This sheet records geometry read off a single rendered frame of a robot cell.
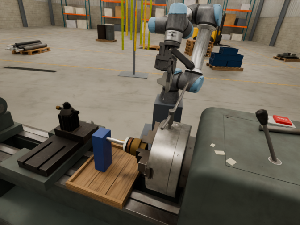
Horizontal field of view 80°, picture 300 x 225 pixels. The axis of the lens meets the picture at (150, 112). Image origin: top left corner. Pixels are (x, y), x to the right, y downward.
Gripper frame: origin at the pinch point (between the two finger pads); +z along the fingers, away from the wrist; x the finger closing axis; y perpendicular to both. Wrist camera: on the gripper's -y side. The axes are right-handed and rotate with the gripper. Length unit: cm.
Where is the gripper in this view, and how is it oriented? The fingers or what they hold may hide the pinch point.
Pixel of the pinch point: (168, 90)
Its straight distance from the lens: 80.6
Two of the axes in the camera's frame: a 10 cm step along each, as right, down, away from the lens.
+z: -1.7, 9.7, 1.6
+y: -9.4, -2.1, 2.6
